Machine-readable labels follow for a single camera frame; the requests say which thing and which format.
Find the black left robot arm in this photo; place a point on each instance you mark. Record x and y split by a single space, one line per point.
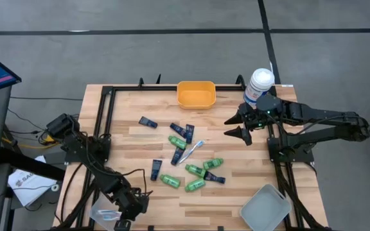
108 183

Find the black metal bar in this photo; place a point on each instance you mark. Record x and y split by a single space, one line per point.
27 163

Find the white wipes canister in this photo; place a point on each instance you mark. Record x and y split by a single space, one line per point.
260 81

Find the clear plastic container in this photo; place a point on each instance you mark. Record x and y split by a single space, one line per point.
100 205

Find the black arched table clamp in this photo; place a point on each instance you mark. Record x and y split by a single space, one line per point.
240 82

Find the short dark blue toiletry tube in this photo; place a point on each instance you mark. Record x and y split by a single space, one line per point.
147 122

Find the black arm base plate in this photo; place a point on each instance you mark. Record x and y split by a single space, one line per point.
304 157
72 157

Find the white printed paper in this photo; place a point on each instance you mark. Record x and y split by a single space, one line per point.
27 189

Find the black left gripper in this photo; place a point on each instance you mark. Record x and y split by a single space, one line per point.
137 202

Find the blue white toothbrush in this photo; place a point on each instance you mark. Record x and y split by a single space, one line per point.
189 152
108 214

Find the yellow plastic bin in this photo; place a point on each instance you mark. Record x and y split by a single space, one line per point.
196 96

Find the grey plastic bin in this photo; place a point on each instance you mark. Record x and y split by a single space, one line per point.
263 210

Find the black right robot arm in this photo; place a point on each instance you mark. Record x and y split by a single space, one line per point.
316 114

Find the green travel bottle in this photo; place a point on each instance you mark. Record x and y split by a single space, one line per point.
170 181
195 185
213 163
195 170
177 142

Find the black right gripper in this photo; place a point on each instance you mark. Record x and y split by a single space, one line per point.
254 118

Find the black aluminium table frame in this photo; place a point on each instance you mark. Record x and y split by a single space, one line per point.
130 88

